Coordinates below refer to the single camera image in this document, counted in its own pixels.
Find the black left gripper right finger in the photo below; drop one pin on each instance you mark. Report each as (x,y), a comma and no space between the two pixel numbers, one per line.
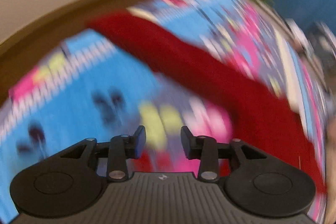
(253,180)

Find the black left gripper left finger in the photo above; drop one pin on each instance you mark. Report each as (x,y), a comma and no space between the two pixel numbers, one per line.
(76,177)

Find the red knitted garment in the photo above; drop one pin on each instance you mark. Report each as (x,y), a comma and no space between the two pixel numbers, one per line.
(258,117)

